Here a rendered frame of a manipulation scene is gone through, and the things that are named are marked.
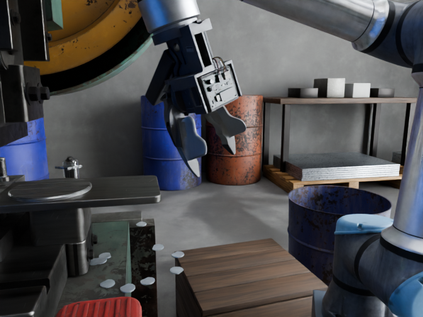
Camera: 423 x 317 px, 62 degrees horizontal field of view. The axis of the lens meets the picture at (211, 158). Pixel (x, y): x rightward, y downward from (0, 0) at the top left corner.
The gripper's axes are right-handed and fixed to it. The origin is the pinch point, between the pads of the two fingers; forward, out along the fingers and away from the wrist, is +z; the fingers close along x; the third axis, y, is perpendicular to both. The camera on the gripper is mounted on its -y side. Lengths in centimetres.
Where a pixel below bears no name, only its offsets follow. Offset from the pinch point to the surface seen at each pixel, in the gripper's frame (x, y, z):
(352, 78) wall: 364, -183, 82
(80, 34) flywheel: 6, -43, -27
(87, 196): -17.2, -10.2, -1.3
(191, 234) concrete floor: 66, -143, 97
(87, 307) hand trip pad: -27.5, 14.6, -0.3
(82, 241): -20.4, -11.9, 5.4
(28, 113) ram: -18.8, -13.0, -15.6
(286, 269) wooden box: 36, -30, 61
